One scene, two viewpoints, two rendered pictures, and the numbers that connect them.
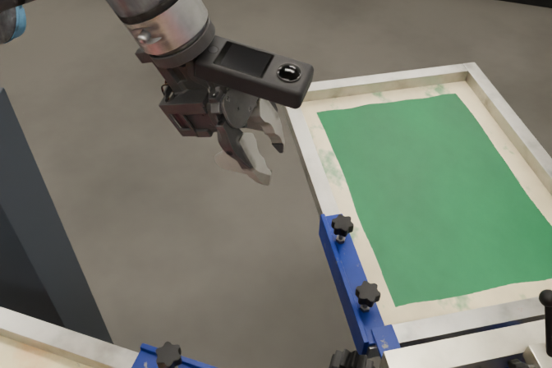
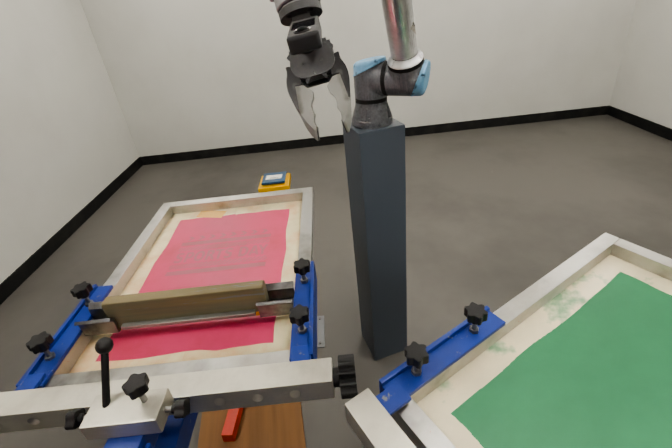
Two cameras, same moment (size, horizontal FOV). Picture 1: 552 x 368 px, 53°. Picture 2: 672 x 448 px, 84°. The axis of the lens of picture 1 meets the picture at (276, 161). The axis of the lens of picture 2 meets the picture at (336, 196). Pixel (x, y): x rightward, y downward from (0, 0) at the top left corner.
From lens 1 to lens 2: 69 cm
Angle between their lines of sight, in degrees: 58
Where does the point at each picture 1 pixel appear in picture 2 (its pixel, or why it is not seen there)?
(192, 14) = not seen: outside the picture
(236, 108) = (301, 63)
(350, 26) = not seen: outside the picture
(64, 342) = (303, 238)
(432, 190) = (648, 410)
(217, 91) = not seen: hidden behind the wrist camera
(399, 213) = (573, 383)
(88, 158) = (513, 254)
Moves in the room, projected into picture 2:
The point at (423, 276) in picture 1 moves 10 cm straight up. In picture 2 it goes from (510, 432) to (518, 396)
